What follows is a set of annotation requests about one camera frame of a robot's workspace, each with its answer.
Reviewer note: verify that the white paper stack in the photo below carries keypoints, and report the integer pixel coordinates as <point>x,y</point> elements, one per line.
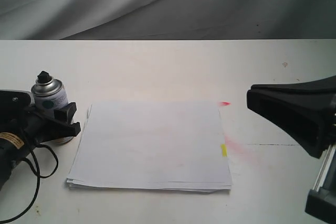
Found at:
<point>152,145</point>

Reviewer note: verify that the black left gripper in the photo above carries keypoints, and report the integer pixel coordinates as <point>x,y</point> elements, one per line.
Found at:
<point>23,128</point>

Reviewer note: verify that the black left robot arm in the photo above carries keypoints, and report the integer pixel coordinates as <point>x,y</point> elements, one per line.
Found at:
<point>8,163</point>

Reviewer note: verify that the yellow sticky tab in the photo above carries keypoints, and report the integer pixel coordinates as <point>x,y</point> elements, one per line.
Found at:
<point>224,150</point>

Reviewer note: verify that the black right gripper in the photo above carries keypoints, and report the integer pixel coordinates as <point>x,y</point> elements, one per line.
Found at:
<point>306,112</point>

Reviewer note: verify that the white dotted spray paint can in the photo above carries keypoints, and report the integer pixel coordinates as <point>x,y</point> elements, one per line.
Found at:
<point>49,94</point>

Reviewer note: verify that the grey backdrop cloth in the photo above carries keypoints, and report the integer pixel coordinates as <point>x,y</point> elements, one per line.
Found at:
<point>167,19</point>

